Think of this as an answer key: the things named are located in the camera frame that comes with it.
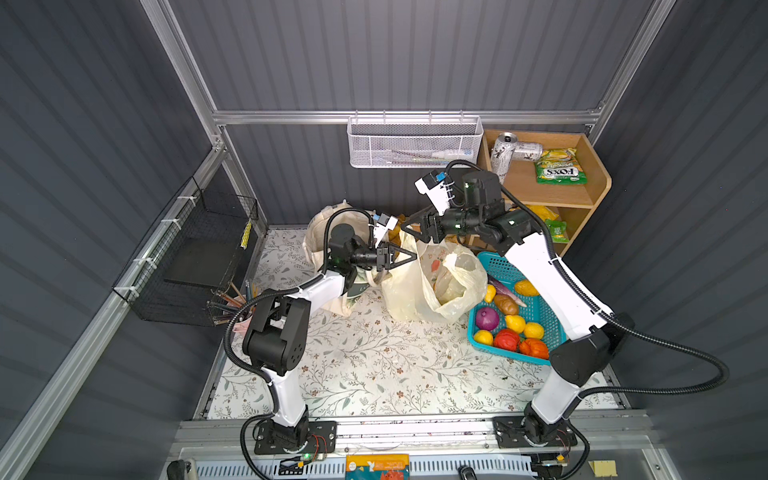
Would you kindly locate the teal orange card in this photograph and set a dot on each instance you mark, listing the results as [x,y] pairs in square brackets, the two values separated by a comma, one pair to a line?
[377,467]

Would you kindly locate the yellow fruit centre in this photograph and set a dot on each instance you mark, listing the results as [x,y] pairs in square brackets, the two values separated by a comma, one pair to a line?
[534,330]

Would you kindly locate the yellow fruit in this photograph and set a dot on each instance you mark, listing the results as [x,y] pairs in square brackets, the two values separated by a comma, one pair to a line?
[483,337]
[534,330]

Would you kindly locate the canvas tote bag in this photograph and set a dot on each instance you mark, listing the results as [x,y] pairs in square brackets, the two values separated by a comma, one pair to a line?
[321,248]

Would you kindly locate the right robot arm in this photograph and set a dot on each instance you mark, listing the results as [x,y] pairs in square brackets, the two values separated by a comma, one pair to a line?
[591,333]

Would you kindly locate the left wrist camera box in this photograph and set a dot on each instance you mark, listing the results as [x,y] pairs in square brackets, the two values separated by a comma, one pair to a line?
[382,225]

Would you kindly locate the tall white energy can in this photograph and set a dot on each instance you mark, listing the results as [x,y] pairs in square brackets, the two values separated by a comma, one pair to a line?
[502,154]

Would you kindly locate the teal plastic basket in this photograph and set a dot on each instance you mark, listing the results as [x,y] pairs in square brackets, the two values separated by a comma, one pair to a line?
[537,310]

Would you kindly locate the yellow corn piece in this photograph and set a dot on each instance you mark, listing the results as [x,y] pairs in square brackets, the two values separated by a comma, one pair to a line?
[525,288]

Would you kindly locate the red tomato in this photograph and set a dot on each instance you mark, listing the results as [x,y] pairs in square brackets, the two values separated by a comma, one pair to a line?
[507,340]

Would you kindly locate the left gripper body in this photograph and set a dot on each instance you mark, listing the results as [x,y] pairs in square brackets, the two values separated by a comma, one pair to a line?
[365,258]

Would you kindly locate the brown potato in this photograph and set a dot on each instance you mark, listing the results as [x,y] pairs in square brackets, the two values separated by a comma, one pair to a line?
[506,305]

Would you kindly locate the white wire wall basket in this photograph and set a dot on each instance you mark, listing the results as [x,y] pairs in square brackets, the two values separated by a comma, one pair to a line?
[406,142]

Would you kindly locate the black wire wall basket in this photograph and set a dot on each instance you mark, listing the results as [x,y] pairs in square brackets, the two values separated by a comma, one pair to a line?
[191,270]

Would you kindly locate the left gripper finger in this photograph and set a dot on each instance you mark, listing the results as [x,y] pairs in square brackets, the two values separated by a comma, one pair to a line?
[395,254]
[388,264]

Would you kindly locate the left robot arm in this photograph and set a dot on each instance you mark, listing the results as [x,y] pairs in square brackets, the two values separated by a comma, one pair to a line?
[277,333]

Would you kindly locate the yellow pear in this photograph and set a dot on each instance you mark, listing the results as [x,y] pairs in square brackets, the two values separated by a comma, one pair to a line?
[490,293]

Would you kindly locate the yellow lemon top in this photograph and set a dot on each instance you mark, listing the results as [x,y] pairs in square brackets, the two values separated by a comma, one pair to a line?
[515,323]

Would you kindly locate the pink pencil cup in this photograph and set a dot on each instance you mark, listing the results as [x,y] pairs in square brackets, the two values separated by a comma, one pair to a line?
[240,306]

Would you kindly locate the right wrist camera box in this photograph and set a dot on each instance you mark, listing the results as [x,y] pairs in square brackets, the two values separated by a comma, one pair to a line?
[437,186]

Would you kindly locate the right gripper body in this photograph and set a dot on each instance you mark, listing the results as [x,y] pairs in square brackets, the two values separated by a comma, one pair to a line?
[454,222]

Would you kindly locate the wooden shelf unit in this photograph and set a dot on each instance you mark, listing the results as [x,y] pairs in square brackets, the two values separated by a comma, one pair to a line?
[575,205]

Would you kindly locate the purple eggplant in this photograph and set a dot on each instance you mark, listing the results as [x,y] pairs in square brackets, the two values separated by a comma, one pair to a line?
[502,289]

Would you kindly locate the lying white can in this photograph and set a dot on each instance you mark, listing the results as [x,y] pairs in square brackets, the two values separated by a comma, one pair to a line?
[527,151]

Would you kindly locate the small green packet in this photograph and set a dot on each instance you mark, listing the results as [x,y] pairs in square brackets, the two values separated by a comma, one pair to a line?
[558,231]

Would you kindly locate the yellow snack packet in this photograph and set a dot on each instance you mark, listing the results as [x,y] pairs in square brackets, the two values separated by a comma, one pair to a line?
[550,217]

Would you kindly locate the orange pumpkin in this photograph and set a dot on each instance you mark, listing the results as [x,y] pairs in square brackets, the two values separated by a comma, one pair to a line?
[534,348]

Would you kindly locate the green candy bag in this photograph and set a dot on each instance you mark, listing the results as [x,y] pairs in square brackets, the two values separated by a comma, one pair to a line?
[559,167]

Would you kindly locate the purple onion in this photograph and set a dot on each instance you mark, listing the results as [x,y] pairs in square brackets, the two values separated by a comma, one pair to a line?
[486,318]

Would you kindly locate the yellow plastic grocery bag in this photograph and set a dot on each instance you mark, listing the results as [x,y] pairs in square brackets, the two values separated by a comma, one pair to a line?
[441,285]

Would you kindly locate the yellow fruit bottom left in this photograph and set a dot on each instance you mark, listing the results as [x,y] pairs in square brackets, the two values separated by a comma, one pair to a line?
[483,337]

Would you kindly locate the toothpaste tube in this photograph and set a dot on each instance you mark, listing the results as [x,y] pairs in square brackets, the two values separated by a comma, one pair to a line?
[454,154]

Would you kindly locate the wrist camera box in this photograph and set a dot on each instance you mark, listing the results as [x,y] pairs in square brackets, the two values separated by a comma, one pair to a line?
[382,225]
[437,186]

